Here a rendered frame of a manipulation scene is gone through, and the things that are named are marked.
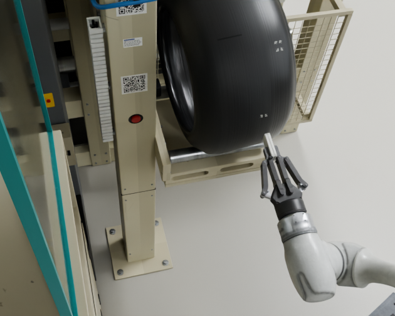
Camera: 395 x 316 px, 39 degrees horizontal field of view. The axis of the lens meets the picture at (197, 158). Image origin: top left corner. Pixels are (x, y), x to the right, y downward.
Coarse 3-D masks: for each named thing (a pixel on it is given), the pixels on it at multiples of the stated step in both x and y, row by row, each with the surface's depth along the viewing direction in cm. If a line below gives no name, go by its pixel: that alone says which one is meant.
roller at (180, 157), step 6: (258, 144) 187; (168, 150) 183; (174, 150) 182; (180, 150) 182; (186, 150) 182; (192, 150) 182; (198, 150) 183; (234, 150) 186; (240, 150) 186; (174, 156) 181; (180, 156) 181; (186, 156) 182; (192, 156) 182; (198, 156) 183; (204, 156) 184; (210, 156) 185; (174, 162) 182
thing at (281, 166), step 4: (280, 156) 146; (280, 160) 145; (276, 164) 147; (280, 164) 145; (284, 164) 145; (280, 168) 145; (284, 168) 144; (280, 172) 145; (284, 172) 144; (280, 176) 146; (284, 176) 143; (284, 180) 143; (288, 180) 142; (288, 184) 142; (288, 188) 141; (292, 188) 141; (292, 192) 141
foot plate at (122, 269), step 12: (108, 228) 265; (120, 228) 265; (156, 228) 267; (108, 240) 262; (120, 240) 262; (156, 240) 263; (120, 252) 258; (156, 252) 260; (168, 252) 260; (120, 264) 255; (132, 264) 256; (144, 264) 256; (156, 264) 256; (168, 264) 257; (120, 276) 252
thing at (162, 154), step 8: (160, 128) 183; (160, 136) 181; (160, 144) 180; (160, 152) 178; (168, 152) 180; (160, 160) 178; (168, 160) 176; (160, 168) 182; (168, 168) 177; (168, 176) 181
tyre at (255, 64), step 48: (192, 0) 146; (240, 0) 147; (192, 48) 145; (240, 48) 144; (288, 48) 149; (192, 96) 196; (240, 96) 148; (288, 96) 153; (192, 144) 173; (240, 144) 163
